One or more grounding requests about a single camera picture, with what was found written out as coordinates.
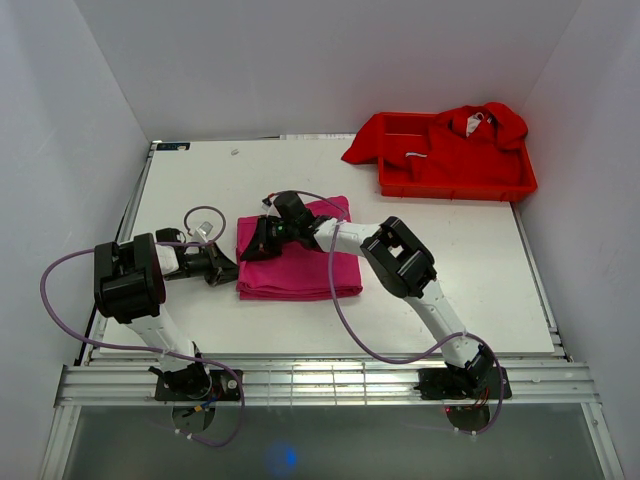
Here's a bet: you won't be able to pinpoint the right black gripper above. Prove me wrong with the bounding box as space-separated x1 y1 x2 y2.
240 216 298 264

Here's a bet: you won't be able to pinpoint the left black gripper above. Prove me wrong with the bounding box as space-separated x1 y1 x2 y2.
165 240 247 287

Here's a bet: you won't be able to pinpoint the pink trousers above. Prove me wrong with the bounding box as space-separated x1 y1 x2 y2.
235 195 364 302

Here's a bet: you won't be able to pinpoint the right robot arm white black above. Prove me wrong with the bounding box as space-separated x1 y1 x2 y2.
240 190 506 399

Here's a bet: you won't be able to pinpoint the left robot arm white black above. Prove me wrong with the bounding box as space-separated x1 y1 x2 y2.
94 223 239 400

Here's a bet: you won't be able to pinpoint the red trousers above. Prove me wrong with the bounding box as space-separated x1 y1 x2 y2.
342 102 528 186

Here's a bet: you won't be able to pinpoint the blue label sticker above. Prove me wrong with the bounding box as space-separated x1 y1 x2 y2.
155 142 191 151

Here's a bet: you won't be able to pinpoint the red plastic bin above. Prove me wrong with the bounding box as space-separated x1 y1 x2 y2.
377 143 538 202

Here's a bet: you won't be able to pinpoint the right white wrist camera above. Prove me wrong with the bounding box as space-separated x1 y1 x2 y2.
261 194 278 216

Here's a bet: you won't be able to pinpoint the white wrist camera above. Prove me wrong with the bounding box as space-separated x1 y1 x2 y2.
194 222 213 241
261 194 278 216

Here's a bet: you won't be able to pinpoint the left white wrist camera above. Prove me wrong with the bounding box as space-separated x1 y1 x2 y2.
194 222 213 241

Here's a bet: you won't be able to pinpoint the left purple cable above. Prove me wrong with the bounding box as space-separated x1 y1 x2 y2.
39 204 246 448

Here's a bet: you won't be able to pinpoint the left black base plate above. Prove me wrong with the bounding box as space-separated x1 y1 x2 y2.
153 370 240 403

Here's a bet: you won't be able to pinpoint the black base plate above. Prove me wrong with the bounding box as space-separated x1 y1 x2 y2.
415 367 512 400
153 370 240 403

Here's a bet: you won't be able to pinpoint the aluminium rail frame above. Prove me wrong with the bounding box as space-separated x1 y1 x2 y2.
39 355 624 479

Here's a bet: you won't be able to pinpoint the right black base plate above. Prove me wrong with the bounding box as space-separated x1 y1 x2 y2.
415 367 512 400

